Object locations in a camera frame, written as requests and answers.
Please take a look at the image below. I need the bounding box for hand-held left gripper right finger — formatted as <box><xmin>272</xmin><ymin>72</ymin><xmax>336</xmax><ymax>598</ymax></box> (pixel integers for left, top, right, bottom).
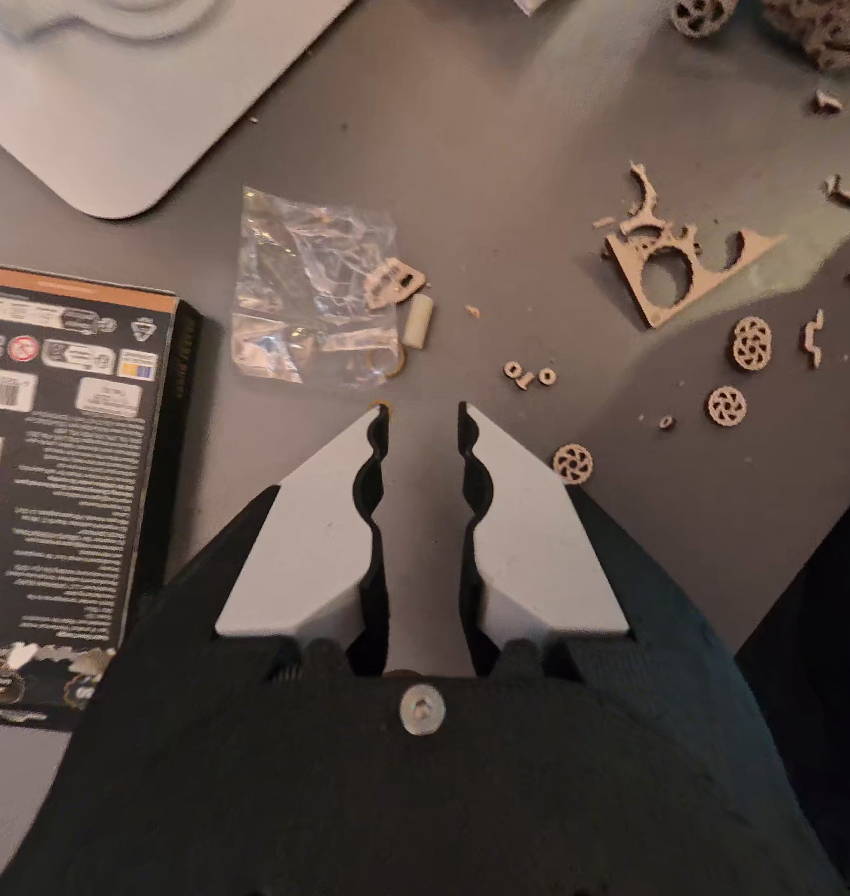
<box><xmin>458</xmin><ymin>401</ymin><xmax>631</xmax><ymax>676</ymax></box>

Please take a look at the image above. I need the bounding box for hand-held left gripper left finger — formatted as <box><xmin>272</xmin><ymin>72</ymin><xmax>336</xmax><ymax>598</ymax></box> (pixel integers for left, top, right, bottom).
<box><xmin>215</xmin><ymin>404</ymin><xmax>391</xmax><ymax>676</ymax></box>

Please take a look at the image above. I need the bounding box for wooden parts sheet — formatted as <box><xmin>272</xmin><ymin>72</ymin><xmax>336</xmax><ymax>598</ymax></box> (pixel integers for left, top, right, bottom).
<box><xmin>593</xmin><ymin>161</ymin><xmax>787</xmax><ymax>330</ymax></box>

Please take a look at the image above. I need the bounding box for black model kit box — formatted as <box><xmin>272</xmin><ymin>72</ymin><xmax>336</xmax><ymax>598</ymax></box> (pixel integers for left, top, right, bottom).
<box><xmin>0</xmin><ymin>262</ymin><xmax>202</xmax><ymax>732</ymax></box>

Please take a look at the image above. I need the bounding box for wooden model buggy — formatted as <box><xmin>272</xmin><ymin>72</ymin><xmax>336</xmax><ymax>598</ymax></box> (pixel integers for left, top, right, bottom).
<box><xmin>670</xmin><ymin>0</ymin><xmax>850</xmax><ymax>71</ymax></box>

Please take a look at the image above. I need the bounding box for clear plastic bag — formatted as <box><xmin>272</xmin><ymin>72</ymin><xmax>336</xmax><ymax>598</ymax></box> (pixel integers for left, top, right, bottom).
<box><xmin>230</xmin><ymin>185</ymin><xmax>406</xmax><ymax>389</ymax></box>

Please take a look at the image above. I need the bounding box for pale wax stick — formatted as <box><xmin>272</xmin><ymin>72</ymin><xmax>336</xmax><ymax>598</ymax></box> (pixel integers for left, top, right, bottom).
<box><xmin>402</xmin><ymin>294</ymin><xmax>436</xmax><ymax>349</ymax></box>

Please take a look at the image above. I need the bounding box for slotted oval wooden plate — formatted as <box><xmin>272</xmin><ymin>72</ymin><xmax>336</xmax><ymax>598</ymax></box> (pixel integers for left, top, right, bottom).
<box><xmin>363</xmin><ymin>258</ymin><xmax>427</xmax><ymax>310</ymax></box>

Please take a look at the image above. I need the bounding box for white tablet stand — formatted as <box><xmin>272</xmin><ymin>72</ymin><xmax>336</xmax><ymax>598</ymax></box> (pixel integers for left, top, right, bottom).
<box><xmin>0</xmin><ymin>0</ymin><xmax>356</xmax><ymax>219</ymax></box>

